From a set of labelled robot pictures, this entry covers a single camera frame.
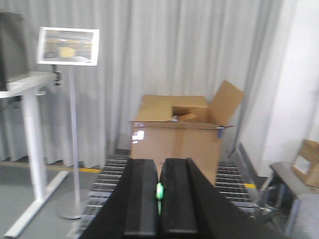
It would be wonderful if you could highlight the sign on metal stand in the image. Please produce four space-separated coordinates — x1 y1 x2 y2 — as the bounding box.
37 26 100 220

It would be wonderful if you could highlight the green plastic spoon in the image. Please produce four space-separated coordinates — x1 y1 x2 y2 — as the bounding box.
156 182 164 215

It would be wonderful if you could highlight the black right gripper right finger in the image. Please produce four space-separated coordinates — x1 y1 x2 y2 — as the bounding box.
160 158 198 234

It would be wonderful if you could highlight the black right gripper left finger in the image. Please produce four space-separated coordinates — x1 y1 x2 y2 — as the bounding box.
124 159 158 236

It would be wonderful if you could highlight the white standing desk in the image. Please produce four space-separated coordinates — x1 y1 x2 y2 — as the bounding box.
0 72 69 239

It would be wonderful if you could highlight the small cardboard box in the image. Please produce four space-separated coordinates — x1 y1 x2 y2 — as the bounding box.
292 139 319 188

